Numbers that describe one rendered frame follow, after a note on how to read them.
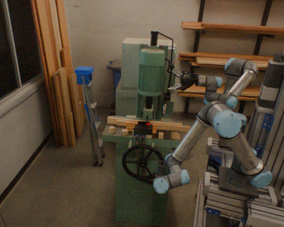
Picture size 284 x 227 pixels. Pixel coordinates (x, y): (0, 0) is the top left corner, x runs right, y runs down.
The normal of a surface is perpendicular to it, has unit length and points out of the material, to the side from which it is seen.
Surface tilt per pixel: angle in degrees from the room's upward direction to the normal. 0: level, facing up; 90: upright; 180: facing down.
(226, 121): 85
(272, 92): 90
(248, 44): 90
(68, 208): 0
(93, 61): 90
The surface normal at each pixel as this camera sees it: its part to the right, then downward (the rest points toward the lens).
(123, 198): -0.09, 0.42
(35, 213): 0.06, -0.91
